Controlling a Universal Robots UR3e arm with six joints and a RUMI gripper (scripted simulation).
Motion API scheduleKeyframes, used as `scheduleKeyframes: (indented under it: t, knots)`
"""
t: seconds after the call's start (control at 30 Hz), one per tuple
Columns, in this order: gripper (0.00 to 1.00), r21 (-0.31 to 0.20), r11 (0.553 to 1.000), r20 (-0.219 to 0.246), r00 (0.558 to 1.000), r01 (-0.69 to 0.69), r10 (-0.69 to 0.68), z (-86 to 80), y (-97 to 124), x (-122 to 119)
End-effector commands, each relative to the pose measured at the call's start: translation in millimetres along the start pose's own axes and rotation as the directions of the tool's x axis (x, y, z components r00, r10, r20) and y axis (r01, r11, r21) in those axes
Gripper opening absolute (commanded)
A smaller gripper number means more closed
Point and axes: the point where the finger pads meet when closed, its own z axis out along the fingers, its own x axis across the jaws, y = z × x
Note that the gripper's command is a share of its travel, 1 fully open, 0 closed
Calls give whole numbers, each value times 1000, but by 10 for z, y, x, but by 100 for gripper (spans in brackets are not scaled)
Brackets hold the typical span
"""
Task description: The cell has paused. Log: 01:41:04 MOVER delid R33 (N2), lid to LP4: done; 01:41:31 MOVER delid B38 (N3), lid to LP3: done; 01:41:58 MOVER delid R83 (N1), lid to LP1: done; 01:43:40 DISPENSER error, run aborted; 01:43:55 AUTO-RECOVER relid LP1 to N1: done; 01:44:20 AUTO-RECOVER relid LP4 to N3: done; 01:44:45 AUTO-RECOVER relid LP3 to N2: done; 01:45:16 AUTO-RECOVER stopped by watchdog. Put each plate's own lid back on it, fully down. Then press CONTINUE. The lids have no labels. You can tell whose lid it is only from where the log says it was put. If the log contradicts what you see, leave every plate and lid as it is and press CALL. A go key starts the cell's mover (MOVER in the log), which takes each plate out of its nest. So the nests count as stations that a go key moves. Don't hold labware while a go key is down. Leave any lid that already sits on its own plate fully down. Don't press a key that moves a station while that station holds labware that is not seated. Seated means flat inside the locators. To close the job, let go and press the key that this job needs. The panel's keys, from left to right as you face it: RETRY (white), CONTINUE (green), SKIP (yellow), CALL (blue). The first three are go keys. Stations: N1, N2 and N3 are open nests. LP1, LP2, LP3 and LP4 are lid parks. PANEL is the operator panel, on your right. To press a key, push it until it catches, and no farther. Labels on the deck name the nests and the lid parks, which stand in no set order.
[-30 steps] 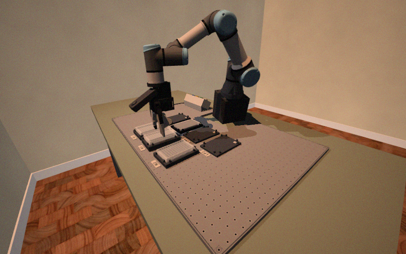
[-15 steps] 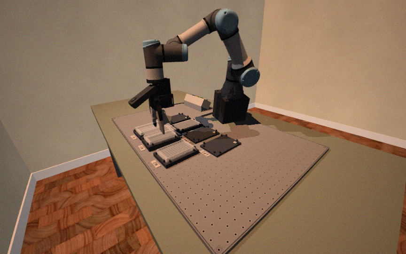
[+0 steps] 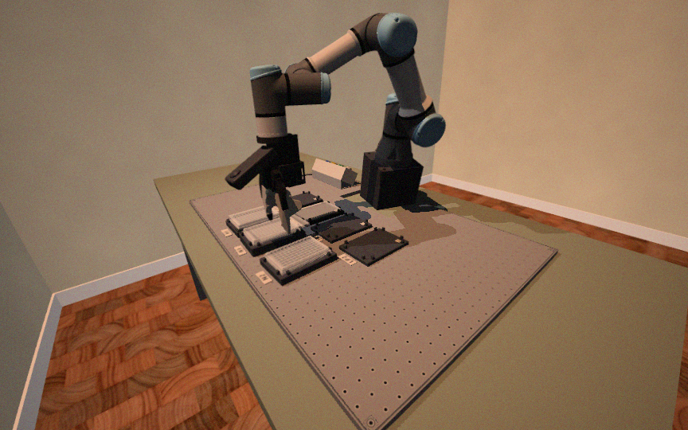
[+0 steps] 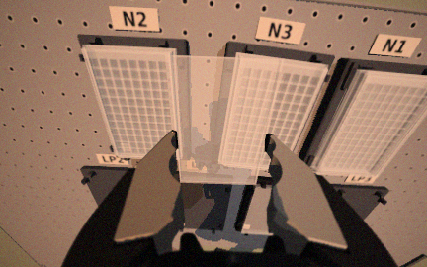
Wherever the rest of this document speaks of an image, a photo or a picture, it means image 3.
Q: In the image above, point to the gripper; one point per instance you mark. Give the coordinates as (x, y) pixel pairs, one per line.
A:
(284, 171)

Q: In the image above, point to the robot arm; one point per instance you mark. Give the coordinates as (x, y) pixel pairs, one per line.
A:
(393, 35)

